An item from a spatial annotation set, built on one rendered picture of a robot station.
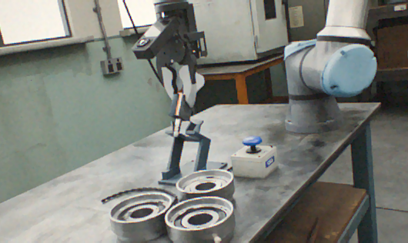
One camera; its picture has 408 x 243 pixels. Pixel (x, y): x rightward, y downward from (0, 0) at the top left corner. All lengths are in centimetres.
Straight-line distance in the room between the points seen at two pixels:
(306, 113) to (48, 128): 167
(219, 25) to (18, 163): 163
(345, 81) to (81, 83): 188
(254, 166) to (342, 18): 38
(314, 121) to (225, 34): 199
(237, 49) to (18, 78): 146
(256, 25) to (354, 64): 198
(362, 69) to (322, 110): 18
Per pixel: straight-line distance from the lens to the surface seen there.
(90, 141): 260
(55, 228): 81
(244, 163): 83
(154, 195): 73
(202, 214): 66
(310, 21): 453
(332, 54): 94
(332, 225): 116
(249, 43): 290
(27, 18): 251
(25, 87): 236
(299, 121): 108
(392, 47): 405
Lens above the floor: 112
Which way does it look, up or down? 13 degrees down
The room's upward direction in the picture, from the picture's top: 9 degrees counter-clockwise
